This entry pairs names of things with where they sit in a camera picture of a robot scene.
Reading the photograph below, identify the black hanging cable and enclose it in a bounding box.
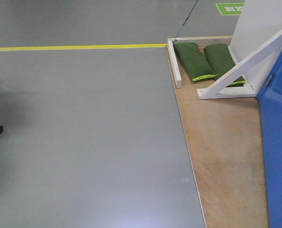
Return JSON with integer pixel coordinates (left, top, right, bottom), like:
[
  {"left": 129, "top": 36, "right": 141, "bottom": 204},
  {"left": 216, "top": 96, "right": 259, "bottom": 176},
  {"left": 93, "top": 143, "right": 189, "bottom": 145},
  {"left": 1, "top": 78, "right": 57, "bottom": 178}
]
[{"left": 175, "top": 0, "right": 199, "bottom": 38}]

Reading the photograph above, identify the blue door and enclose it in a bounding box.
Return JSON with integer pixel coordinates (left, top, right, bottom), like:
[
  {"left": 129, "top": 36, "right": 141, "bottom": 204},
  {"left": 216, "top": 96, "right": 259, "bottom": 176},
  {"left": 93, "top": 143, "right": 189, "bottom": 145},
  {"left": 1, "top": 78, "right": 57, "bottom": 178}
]
[{"left": 257, "top": 51, "right": 282, "bottom": 228}]

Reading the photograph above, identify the green sandbag one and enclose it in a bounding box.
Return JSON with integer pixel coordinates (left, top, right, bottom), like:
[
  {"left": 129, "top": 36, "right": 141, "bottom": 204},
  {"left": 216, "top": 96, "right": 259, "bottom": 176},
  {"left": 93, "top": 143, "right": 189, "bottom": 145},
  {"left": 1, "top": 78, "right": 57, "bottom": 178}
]
[
  {"left": 174, "top": 42, "right": 217, "bottom": 82},
  {"left": 204, "top": 44, "right": 235, "bottom": 81}
]

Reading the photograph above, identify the plywood platform of blue door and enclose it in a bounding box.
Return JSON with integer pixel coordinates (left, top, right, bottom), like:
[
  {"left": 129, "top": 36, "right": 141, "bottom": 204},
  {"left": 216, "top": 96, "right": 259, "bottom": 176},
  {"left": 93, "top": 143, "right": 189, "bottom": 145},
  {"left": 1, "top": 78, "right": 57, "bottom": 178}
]
[{"left": 175, "top": 60, "right": 269, "bottom": 228}]

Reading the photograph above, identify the white triangular door brace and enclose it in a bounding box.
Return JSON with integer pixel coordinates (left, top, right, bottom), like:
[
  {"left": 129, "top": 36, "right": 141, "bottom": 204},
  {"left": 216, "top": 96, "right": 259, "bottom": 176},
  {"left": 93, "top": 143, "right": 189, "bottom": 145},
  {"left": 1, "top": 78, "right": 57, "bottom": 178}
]
[{"left": 197, "top": 29, "right": 282, "bottom": 99}]

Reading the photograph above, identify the white door frame panel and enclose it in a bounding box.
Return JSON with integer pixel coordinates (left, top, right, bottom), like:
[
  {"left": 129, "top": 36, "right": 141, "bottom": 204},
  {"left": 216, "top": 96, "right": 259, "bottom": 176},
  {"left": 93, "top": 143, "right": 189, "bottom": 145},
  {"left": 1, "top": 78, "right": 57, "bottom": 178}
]
[{"left": 230, "top": 0, "right": 282, "bottom": 93}]

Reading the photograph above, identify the green sandbag far right one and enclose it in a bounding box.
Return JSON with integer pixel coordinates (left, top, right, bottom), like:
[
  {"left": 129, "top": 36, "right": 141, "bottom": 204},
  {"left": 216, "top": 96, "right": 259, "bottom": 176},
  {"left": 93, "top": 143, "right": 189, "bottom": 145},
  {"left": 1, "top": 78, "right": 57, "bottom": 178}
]
[{"left": 204, "top": 44, "right": 235, "bottom": 81}]

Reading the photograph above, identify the green floor sign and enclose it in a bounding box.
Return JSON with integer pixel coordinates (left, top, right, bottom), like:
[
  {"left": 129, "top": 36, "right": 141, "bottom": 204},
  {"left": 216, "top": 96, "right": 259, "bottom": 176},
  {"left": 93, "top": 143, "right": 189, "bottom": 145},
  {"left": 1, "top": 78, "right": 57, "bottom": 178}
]
[{"left": 215, "top": 3, "right": 244, "bottom": 16}]

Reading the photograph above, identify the white wooden edge beam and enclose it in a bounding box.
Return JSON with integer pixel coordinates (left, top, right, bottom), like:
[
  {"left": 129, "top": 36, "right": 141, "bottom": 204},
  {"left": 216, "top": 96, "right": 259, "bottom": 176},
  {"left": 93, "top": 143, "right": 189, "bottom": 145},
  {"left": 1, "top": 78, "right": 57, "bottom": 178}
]
[{"left": 165, "top": 39, "right": 182, "bottom": 88}]

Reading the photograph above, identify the green sandbag far left one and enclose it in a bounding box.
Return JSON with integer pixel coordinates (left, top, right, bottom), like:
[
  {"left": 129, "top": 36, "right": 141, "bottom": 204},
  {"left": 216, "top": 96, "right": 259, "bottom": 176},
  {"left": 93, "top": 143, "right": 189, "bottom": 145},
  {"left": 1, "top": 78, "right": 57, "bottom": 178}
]
[{"left": 174, "top": 42, "right": 217, "bottom": 82}]

